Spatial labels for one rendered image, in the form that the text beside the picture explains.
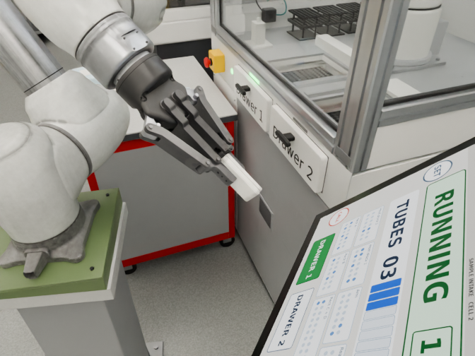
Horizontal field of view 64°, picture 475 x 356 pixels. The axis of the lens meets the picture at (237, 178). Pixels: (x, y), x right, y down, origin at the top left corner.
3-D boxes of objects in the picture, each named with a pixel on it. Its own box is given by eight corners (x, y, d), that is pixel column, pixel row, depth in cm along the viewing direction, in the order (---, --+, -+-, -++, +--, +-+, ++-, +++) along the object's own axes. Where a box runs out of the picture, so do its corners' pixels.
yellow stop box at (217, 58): (213, 74, 150) (212, 56, 145) (207, 67, 155) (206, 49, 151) (225, 72, 151) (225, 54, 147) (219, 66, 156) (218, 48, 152)
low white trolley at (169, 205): (116, 285, 173) (71, 143, 125) (104, 199, 218) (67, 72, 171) (237, 250, 188) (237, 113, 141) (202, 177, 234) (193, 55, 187)
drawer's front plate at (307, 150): (315, 194, 97) (321, 159, 90) (268, 136, 118) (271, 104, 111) (321, 193, 97) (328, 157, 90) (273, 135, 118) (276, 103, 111)
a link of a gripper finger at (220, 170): (212, 151, 52) (200, 163, 50) (237, 178, 53) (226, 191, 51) (206, 156, 53) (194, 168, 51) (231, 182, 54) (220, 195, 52)
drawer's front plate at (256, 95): (265, 132, 120) (267, 100, 113) (234, 93, 141) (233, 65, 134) (271, 131, 120) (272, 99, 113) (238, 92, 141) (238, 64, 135)
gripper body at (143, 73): (121, 64, 46) (176, 121, 47) (163, 41, 52) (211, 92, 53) (103, 99, 51) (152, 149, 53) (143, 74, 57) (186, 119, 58)
